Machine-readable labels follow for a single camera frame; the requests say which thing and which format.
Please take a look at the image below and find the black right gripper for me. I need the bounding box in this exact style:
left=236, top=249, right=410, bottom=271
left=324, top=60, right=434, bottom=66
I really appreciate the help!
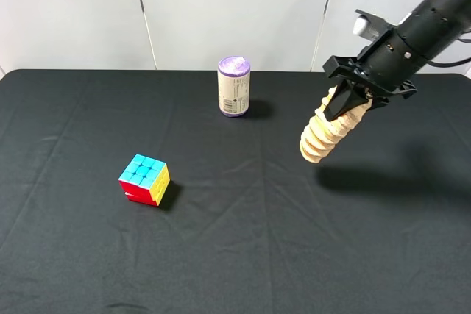
left=323, top=29, right=417, bottom=121

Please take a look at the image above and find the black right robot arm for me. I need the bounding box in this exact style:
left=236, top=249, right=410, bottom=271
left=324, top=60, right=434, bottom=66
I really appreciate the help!
left=323, top=0, right=470, bottom=121

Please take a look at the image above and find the purple garbage bag roll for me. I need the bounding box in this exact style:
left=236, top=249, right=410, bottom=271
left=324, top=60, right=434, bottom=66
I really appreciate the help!
left=217, top=56, right=251, bottom=117

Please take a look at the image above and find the colourful rubik's cube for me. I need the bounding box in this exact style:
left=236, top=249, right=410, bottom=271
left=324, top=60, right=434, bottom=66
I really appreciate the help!
left=118, top=154, right=170, bottom=207

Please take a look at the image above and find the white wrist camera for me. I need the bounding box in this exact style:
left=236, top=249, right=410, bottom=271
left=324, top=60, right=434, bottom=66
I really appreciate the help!
left=353, top=9, right=395, bottom=42

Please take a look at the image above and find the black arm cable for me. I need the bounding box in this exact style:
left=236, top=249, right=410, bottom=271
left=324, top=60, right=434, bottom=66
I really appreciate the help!
left=426, top=32, right=471, bottom=68

